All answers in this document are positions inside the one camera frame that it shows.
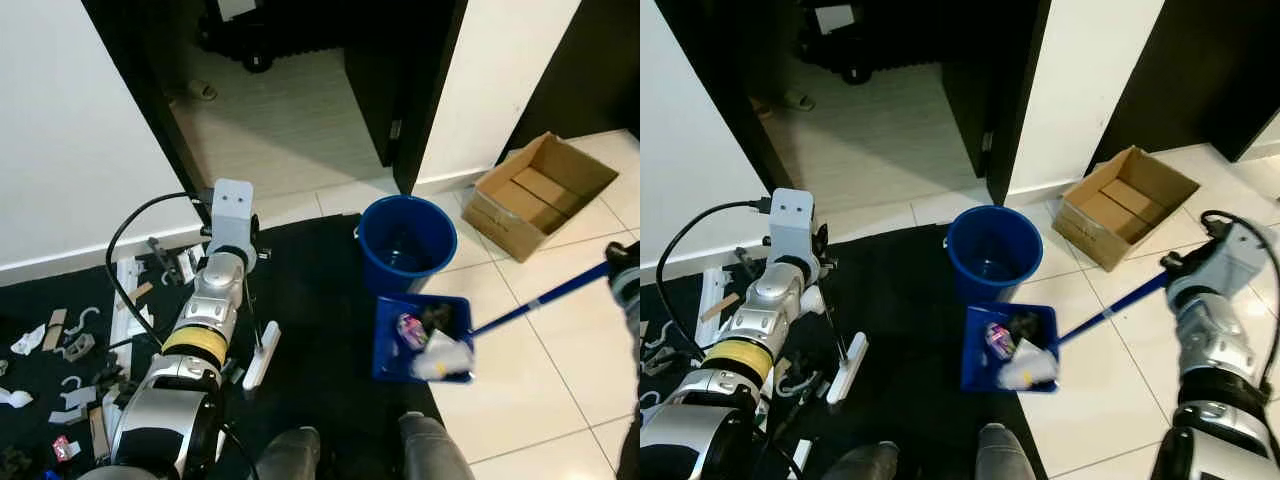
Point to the black scrap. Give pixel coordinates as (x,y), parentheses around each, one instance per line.
(1023,325)
(437,317)

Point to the white wrapper with yellow mark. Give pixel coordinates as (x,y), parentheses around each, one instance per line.
(1030,368)
(445,357)

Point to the shiny purple wrapper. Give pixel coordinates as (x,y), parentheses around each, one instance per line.
(412,330)
(1000,340)

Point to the white hand brush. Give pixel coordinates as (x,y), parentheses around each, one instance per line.
(262,358)
(848,365)

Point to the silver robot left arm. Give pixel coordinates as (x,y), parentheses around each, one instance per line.
(745,345)
(195,340)

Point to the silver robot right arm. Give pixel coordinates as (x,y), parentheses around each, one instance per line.
(1215,380)

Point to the open cardboard box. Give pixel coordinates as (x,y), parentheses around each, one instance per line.
(540,195)
(1125,205)

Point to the short brown cardboard piece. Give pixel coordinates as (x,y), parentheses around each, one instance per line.
(722,305)
(140,293)

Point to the black plastic tool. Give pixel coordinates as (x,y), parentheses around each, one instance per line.
(745,262)
(160,255)

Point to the blue plastic bucket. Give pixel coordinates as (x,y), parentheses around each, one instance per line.
(993,250)
(405,240)

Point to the black cabinet panel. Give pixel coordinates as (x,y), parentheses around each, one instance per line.
(600,60)
(1200,70)

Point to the beige sandal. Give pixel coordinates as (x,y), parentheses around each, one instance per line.
(200,90)
(797,100)

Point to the grey robot right leg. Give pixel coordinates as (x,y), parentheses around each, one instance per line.
(1010,455)
(435,450)

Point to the grey robot leg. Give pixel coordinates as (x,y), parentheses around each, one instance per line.
(865,462)
(435,450)
(1010,455)
(290,455)

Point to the black open door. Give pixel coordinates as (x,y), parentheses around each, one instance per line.
(420,80)
(1010,80)

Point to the grey robot left leg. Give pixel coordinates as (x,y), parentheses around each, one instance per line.
(290,455)
(865,462)

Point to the black wheeled cart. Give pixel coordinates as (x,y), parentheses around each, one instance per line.
(860,35)
(260,30)

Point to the white card package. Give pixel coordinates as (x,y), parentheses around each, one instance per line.
(187,262)

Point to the white plastic hook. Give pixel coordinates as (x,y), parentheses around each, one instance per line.
(88,320)

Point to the brown cardboard strip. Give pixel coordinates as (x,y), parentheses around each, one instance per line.
(55,330)

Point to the red white small packet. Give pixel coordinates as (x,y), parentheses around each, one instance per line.
(62,447)

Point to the crumpled white paper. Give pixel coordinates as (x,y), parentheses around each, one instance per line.
(28,340)

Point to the twisted white tissue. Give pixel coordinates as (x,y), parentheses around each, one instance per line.
(15,398)

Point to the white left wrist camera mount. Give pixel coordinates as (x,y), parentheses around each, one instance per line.
(793,225)
(232,215)

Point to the black door frame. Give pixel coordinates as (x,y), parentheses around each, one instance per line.
(725,90)
(148,90)

